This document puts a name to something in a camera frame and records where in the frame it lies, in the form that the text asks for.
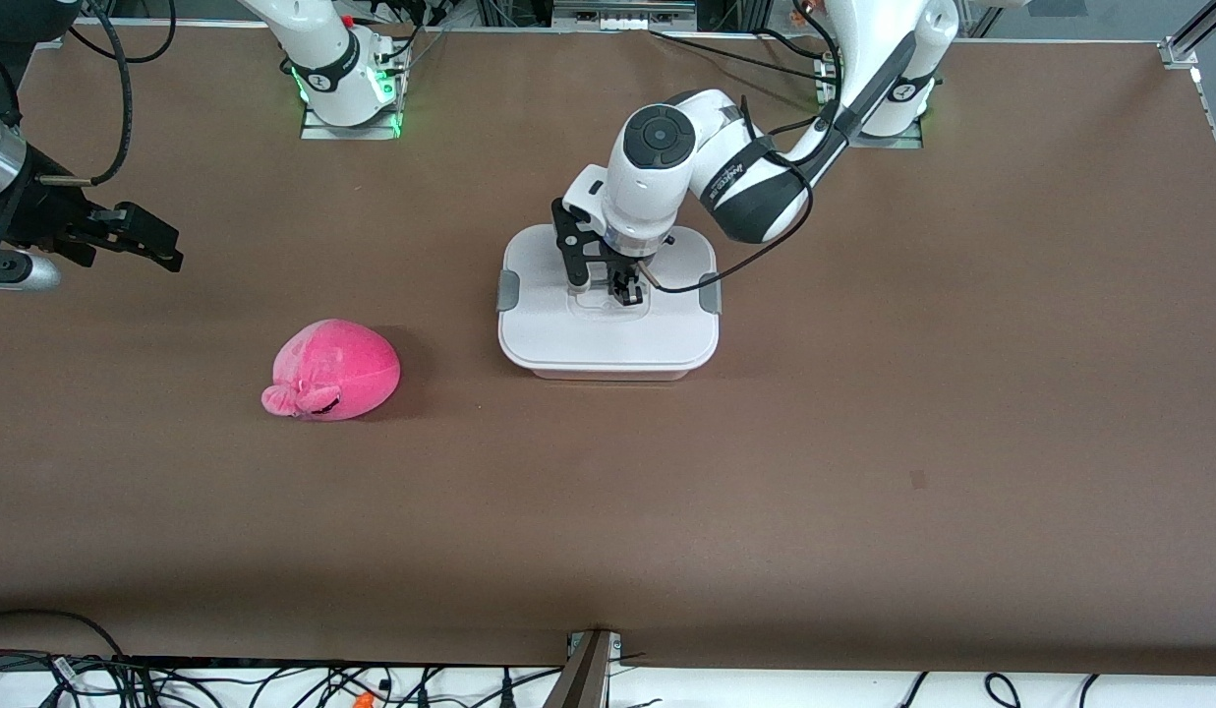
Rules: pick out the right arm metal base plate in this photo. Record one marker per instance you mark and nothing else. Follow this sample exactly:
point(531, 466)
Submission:
point(347, 132)

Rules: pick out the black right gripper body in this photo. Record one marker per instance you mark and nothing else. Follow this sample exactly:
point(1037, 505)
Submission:
point(39, 218)

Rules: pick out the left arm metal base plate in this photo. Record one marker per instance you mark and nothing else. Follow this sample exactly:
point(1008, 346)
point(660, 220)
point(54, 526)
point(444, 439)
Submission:
point(897, 141)

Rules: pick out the pink plastic storage box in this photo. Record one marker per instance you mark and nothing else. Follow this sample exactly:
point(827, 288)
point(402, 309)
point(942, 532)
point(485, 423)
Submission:
point(608, 375)

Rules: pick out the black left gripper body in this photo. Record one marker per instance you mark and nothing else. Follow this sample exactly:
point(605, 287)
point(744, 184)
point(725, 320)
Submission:
point(624, 266)

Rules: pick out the white box lid grey clips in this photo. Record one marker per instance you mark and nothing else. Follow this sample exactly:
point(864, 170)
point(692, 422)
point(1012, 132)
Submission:
point(608, 339)

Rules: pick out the pink plush toy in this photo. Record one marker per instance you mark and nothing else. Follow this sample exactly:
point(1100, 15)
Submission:
point(337, 369)

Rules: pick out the aluminium edge rail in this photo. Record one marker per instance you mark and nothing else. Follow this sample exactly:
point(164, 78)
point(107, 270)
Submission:
point(1215, 128)

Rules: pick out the aluminium frame post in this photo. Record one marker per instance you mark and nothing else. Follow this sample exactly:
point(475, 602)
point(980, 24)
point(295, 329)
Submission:
point(583, 678)

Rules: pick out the aluminium corner profile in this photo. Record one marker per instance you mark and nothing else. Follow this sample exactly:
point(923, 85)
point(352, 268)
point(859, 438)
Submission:
point(1192, 34)

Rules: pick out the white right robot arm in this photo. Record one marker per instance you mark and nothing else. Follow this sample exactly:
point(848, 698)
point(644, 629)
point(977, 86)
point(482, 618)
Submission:
point(322, 49)

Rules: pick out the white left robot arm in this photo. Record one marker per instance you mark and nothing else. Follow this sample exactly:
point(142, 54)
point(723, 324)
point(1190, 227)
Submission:
point(657, 187)

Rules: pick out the grey equipment box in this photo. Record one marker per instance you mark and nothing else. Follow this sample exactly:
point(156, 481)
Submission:
point(622, 12)

